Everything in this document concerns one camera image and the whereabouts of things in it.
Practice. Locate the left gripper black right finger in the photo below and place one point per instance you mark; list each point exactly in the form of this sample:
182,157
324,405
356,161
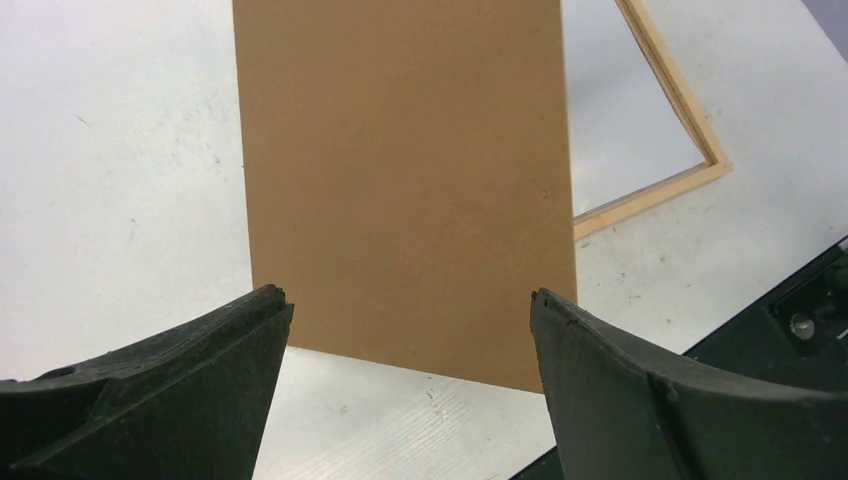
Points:
622,407

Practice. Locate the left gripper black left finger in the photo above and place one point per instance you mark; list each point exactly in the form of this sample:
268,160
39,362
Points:
191,402

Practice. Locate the brown cardboard backing board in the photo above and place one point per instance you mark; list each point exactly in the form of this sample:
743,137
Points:
407,176

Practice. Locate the front aluminium black mounting rail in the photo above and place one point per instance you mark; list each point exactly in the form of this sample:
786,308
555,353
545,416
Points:
795,334

